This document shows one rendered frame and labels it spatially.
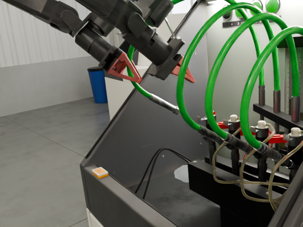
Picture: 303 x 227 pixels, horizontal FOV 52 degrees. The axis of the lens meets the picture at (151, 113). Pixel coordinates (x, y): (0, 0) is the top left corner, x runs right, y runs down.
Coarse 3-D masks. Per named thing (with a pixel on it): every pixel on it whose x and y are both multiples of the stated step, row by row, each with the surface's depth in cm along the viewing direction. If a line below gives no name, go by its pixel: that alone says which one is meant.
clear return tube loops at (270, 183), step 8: (240, 128) 70; (272, 128) 65; (272, 136) 64; (224, 144) 68; (216, 152) 67; (280, 160) 55; (240, 168) 60; (240, 176) 60; (272, 176) 54; (240, 184) 61; (256, 184) 65; (264, 184) 64; (272, 184) 63; (280, 184) 62; (288, 184) 61; (256, 200) 60; (264, 200) 60; (272, 200) 55; (280, 200) 59; (272, 208) 55
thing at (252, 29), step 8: (176, 0) 80; (224, 0) 83; (232, 0) 83; (248, 16) 85; (256, 32) 86; (256, 40) 86; (256, 48) 87; (128, 56) 81; (128, 72) 82; (136, 88) 84; (264, 88) 90
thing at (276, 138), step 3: (276, 135) 68; (279, 135) 68; (282, 135) 68; (273, 138) 68; (276, 138) 68; (279, 138) 68; (282, 138) 68; (270, 141) 68; (273, 141) 68; (276, 141) 68; (279, 141) 68; (282, 141) 68; (285, 141) 68
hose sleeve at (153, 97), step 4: (152, 96) 84; (156, 96) 85; (152, 100) 85; (156, 100) 85; (160, 100) 85; (164, 100) 86; (160, 104) 86; (164, 104) 86; (168, 104) 86; (172, 104) 86; (168, 108) 86; (172, 108) 86
